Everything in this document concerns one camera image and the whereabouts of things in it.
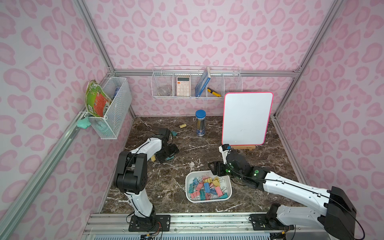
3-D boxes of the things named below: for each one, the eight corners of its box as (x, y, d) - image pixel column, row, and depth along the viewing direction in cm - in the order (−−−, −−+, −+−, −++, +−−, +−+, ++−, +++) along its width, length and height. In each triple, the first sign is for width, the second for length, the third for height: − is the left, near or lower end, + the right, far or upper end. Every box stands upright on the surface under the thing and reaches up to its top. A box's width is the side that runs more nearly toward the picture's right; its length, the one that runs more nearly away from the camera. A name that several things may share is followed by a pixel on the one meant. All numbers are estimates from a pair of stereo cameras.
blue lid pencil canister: (195, 136, 110) (195, 117, 95) (195, 128, 115) (195, 109, 100) (205, 136, 110) (206, 117, 95) (205, 128, 115) (206, 109, 100)
